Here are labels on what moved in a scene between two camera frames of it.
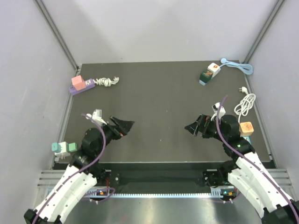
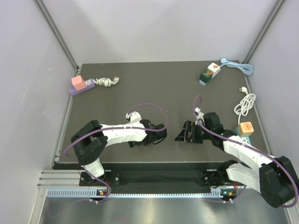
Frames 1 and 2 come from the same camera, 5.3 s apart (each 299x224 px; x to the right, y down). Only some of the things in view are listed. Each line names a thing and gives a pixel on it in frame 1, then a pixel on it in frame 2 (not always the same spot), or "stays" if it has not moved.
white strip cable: [106, 81] stays
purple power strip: [88, 84] stays
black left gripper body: [110, 133] → [131, 144]
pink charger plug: [78, 82] stays
